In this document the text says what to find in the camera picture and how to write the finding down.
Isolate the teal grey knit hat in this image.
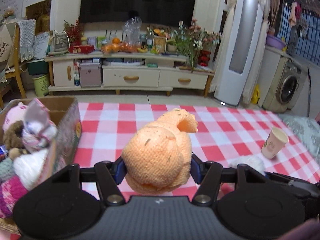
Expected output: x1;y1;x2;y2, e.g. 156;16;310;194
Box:
0;156;17;183

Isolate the pile of oranges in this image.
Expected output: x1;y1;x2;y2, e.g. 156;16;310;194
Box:
101;37;139;55

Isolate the grey green patterned blanket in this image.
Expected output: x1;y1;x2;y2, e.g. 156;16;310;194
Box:
279;114;320;165

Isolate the pink plush toy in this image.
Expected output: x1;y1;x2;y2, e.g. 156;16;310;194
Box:
2;102;32;132

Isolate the pink hanging towel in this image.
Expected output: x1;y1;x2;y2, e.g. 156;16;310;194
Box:
288;2;297;27

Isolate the yellow plastic object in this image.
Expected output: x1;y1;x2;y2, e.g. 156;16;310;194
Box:
251;85;260;105

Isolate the cream television cabinet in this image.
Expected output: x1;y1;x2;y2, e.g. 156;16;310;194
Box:
44;51;215;98

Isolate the purple plastic basin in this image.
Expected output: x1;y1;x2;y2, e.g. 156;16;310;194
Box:
265;34;287;50

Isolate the white fluffy plush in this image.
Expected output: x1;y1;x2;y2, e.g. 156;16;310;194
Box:
229;155;266;176
13;149;50;190

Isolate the cream curtain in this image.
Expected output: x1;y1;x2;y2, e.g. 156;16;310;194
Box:
209;0;240;94
246;0;272;104

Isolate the pink storage box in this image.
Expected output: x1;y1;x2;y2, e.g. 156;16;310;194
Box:
79;62;102;87

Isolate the orange knit hat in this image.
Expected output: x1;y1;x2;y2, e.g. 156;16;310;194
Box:
122;108;199;196

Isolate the flat red box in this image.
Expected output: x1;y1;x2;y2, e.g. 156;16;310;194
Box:
68;44;95;54

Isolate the white lace chair cover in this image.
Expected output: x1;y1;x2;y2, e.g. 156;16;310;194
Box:
16;19;37;63

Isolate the white pink patterned cloth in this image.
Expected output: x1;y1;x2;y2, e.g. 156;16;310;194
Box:
21;98;58;153

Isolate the wooden chair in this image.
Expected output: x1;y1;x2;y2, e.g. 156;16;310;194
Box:
5;22;28;99

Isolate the white tower air conditioner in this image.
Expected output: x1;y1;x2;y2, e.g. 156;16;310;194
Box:
214;0;265;107

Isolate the clear plastic bottle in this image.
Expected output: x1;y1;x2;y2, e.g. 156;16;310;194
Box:
146;30;154;50

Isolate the light green trash can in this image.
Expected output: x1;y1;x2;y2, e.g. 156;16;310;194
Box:
32;74;50;97

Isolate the dark green bin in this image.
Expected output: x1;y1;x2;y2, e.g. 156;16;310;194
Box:
27;59;49;76

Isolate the printed cardboard box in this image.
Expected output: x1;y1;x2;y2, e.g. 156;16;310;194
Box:
0;96;82;188

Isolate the gold picture frame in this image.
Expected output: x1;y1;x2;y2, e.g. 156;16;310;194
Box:
151;35;167;55

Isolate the black television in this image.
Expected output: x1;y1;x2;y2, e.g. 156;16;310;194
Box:
79;0;199;28

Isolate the person's right forearm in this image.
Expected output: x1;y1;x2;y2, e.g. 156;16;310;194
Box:
274;216;320;240

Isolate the artificial flower bouquet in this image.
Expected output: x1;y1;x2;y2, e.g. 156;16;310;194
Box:
170;19;223;65

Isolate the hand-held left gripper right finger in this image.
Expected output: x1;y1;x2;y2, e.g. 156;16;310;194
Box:
191;154;270;206

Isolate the brown ribbed knit hat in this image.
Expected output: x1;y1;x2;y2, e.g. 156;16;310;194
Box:
3;120;29;150

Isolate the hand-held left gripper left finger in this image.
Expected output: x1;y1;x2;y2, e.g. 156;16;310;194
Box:
49;157;127;206

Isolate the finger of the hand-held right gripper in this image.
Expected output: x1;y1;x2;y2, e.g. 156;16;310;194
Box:
265;171;313;191

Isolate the beige paper cup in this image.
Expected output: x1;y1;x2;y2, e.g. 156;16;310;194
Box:
261;127;289;159

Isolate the red candle holder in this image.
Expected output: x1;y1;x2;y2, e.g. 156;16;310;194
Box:
197;50;212;67

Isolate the red berry plant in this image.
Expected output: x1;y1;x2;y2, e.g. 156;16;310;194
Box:
64;19;84;44

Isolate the magenta white knit hat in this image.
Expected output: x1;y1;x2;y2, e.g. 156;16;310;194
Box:
0;175;30;219

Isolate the desk calendar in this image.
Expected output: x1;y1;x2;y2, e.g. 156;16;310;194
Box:
34;31;52;60

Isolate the silver washing machine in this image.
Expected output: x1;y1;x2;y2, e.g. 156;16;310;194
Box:
261;56;309;113

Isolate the pink checkered tablecloth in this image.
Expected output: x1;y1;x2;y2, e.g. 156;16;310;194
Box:
0;102;320;235

